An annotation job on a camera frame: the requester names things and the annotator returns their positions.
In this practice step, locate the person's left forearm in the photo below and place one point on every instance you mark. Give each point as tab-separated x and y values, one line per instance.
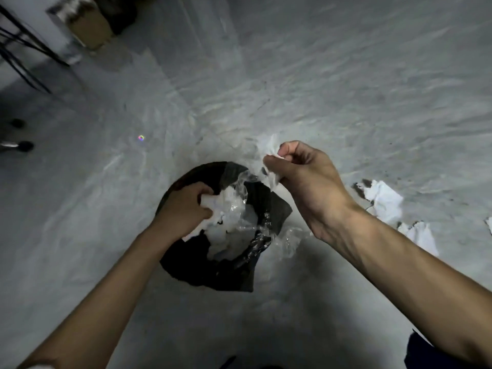
96	311

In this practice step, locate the brown cardboard box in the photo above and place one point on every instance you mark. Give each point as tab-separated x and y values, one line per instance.
90	30

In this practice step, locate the person's right forearm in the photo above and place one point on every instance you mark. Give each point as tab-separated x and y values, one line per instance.
415	280

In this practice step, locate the person's left hand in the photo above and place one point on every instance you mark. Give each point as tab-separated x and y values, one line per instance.
180	215

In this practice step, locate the white paper wad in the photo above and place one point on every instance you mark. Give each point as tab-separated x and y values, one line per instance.
272	147
230	211

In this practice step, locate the black-lined trash bin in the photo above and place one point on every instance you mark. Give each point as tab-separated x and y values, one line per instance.
192	265

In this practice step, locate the person's right hand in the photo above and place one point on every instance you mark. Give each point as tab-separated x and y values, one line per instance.
315	188

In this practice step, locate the torn white paper scraps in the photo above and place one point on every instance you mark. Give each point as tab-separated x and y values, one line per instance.
386	199

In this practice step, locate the clear plastic wrap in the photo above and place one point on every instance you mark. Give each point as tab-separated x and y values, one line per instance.
243	179

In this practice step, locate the black metal rack frame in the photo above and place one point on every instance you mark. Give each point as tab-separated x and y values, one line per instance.
38	42

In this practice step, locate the person's blue shorts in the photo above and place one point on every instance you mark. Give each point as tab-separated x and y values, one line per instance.
426	357

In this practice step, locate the black furniture foot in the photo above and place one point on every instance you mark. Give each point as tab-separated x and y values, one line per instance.
21	146
17	123

